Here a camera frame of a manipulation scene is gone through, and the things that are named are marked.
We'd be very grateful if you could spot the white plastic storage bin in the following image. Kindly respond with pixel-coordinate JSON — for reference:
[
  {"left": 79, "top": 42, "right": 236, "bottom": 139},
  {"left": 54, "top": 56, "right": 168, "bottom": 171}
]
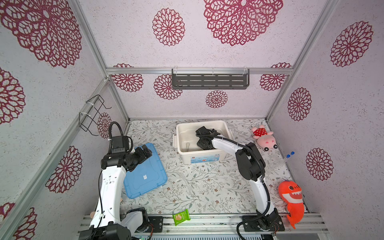
[{"left": 173, "top": 120, "right": 234, "bottom": 165}]

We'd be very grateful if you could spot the blue plastic bin lid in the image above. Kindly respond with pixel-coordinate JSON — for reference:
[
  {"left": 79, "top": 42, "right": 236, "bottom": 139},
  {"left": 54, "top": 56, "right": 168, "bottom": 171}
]
[{"left": 124, "top": 143, "right": 168, "bottom": 199}]

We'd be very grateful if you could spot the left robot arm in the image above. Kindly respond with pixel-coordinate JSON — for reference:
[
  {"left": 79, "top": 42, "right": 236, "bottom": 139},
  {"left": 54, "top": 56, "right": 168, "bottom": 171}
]
[{"left": 79, "top": 122, "right": 154, "bottom": 240}]

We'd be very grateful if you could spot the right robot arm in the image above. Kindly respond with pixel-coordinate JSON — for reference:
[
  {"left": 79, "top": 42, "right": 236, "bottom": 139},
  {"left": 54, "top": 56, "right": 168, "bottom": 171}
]
[{"left": 196, "top": 126, "right": 282, "bottom": 240}]

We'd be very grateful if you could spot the pink pig plush toy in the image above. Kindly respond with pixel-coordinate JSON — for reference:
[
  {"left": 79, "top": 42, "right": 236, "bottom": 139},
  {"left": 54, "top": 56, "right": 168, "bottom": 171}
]
[{"left": 251, "top": 125, "right": 278, "bottom": 152}]

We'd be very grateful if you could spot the green snack packet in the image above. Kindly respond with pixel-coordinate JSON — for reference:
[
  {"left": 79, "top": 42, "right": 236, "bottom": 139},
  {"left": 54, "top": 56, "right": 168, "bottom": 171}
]
[{"left": 173, "top": 209, "right": 191, "bottom": 226}]

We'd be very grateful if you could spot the red shark plush toy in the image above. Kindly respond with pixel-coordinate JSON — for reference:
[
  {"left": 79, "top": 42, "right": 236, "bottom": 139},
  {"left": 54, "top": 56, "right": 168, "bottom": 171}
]
[{"left": 278, "top": 181, "right": 305, "bottom": 229}]

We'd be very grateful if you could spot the black wire wall rack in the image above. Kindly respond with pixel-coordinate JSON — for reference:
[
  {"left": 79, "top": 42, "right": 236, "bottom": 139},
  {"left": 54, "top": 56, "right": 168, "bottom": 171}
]
[{"left": 78, "top": 95, "right": 112, "bottom": 137}]

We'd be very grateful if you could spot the grey wall shelf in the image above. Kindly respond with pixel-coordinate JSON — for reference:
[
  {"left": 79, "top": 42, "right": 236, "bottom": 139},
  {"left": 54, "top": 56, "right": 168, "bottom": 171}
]
[{"left": 171, "top": 69, "right": 250, "bottom": 90}]

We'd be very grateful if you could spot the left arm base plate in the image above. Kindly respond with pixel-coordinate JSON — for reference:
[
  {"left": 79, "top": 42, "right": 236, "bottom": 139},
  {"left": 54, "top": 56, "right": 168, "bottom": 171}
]
[{"left": 121, "top": 215, "right": 164, "bottom": 234}]

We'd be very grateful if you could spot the aluminium front rail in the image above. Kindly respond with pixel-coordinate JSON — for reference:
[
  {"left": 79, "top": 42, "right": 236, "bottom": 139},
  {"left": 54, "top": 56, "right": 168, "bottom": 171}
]
[{"left": 149, "top": 213, "right": 329, "bottom": 236}]

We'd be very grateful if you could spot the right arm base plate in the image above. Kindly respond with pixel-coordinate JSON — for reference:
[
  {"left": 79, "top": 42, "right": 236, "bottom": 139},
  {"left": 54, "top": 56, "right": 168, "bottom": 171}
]
[{"left": 244, "top": 215, "right": 285, "bottom": 232}]

